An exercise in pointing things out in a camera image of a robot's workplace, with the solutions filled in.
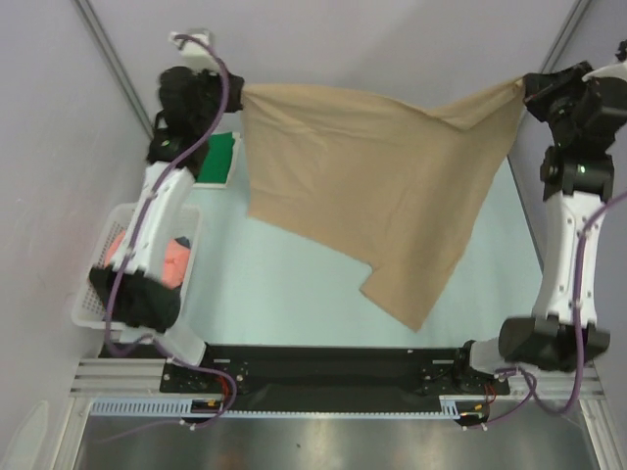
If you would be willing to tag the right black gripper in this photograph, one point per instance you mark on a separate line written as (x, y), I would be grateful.
(539, 91)

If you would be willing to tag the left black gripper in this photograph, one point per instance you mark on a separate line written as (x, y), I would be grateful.
(235, 85)

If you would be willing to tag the beige t shirt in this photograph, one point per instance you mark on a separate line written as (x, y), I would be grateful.
(379, 180)

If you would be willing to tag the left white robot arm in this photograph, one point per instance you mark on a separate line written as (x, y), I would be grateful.
(138, 306)

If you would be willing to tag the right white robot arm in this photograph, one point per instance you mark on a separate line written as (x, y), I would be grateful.
(561, 333)

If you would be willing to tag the folded white t shirt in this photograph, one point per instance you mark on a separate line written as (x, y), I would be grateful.
(234, 156)

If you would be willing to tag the blue grey t shirt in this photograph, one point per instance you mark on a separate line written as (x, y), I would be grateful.
(183, 241)

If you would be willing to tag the pink t shirt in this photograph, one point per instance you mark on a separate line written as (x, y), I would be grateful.
(175, 265)

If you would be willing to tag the white plastic basket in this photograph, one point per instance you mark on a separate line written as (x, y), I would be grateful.
(88, 310)

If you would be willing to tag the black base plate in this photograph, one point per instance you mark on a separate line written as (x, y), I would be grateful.
(335, 380)

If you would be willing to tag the aluminium rail frame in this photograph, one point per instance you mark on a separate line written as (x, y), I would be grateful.
(517, 433)

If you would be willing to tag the white slotted cable duct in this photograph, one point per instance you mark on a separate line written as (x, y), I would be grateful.
(446, 409)

